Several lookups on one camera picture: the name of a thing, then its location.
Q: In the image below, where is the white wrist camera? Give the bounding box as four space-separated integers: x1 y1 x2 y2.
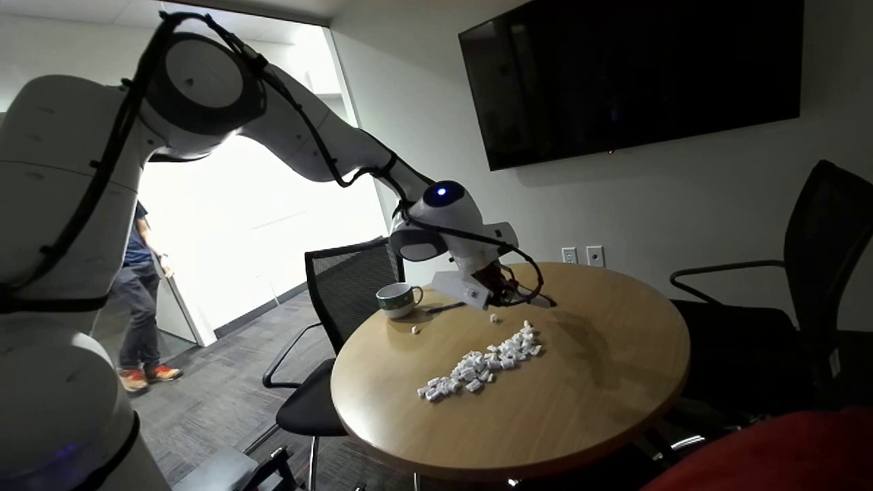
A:
481 222 522 256

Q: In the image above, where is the black wall television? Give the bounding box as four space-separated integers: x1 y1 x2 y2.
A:
456 0 809 174

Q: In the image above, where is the black mesh office chair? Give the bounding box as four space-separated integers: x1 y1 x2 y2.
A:
244 238 409 491
668 159 873 430

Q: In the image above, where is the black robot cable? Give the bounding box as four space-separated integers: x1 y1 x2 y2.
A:
0 9 548 310

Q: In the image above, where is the pile of white pieces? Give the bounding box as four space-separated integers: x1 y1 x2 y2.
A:
415 320 546 405

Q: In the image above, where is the person in blue shirt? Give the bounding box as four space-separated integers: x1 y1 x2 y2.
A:
116 199 187 399

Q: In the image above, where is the small dark utensil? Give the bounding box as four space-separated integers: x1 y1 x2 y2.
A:
417 301 468 320

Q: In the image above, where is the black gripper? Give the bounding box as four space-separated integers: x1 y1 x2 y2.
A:
468 246 525 302

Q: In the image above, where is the small dark bowl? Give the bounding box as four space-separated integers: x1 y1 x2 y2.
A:
375 282 426 321

